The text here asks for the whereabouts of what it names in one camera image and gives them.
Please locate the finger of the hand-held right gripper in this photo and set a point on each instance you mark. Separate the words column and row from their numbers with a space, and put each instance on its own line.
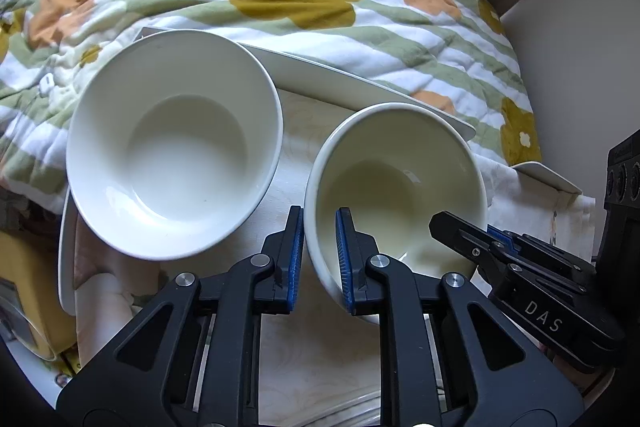
column 545, row 252
column 545, row 307

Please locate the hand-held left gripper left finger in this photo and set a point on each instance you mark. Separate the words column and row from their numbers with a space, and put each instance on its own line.
column 295, row 257

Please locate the floral tablecloth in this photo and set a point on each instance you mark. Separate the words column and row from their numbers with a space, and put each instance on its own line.
column 295, row 357

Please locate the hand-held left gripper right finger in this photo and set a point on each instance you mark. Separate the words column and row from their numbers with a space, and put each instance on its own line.
column 344, row 257

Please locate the yellow container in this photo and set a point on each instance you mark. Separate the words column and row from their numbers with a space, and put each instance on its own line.
column 27, row 292

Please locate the white ceramic bowl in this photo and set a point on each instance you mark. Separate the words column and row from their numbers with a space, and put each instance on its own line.
column 175, row 147

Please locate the cream ceramic bowl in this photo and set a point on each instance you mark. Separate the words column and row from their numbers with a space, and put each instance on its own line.
column 400, row 187

